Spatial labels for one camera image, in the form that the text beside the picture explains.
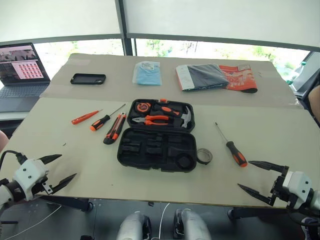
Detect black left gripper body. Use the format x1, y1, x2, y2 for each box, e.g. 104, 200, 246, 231
31, 175, 54, 197

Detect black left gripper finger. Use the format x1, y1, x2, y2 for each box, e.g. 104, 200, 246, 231
49, 172, 78, 195
39, 154, 63, 165

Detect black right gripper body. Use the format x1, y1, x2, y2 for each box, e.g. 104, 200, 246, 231
269, 166, 290, 202

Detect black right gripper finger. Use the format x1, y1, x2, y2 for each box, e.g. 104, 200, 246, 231
248, 160, 289, 174
237, 183, 275, 207

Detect long black orange screwdriver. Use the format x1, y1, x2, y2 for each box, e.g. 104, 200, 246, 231
214, 121, 249, 168

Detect orange voltage tester screwdriver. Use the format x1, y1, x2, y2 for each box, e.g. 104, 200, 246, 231
71, 108, 104, 126

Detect short black orange screwdriver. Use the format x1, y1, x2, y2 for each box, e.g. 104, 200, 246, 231
89, 103, 127, 132

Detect black electrical tape roll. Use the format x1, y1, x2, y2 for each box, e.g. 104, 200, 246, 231
196, 147, 214, 166

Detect black orange utility knife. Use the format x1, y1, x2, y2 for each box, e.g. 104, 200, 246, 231
103, 111, 128, 146

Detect black tool case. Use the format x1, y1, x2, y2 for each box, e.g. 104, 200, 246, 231
116, 98, 198, 173

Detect black table base bar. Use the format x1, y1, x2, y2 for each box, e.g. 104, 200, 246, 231
227, 207, 291, 221
39, 195, 94, 213

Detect person with bare leg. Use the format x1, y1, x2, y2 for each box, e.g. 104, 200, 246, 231
0, 129, 10, 154

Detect white side desk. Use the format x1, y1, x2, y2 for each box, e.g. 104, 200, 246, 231
0, 110, 30, 139

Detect silver rounded robot leg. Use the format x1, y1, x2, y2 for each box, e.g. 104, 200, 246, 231
115, 210, 152, 240
173, 207, 212, 240

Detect dark grey open laptop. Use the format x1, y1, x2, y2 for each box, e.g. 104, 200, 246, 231
0, 42, 52, 113

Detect person in dark clothes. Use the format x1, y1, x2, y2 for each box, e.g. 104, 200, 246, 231
308, 84, 320, 119

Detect black phone case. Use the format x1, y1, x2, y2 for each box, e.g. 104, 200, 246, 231
70, 72, 107, 86

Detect clear plastic bottle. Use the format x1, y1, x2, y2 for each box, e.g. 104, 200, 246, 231
286, 60, 307, 87

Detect dark grey chair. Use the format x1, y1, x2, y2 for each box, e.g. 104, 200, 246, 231
291, 51, 320, 127

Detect orange black tape measure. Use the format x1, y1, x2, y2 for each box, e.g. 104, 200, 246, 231
135, 102, 149, 114

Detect dark folded cloth package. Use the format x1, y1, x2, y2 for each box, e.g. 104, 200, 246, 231
175, 63, 231, 93

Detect claw hammer orange black grip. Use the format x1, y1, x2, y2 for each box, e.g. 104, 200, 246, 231
153, 103, 192, 130

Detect light blue plastic packet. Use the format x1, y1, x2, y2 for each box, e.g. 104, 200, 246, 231
132, 60, 163, 87

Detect white roller blind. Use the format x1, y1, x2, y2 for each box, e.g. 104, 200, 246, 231
0, 0, 124, 43
123, 0, 320, 53

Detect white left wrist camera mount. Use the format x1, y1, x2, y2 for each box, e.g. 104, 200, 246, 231
11, 158, 50, 202

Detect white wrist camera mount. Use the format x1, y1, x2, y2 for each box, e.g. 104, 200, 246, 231
281, 170, 314, 210
11, 158, 50, 202

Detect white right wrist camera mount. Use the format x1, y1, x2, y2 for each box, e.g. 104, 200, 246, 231
281, 170, 314, 210

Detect white floor cable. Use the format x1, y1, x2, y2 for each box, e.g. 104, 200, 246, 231
158, 202, 171, 240

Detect orange handled pliers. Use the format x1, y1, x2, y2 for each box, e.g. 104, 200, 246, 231
131, 114, 170, 126

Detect dark window frame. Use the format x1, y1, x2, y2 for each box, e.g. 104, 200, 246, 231
0, 0, 320, 57

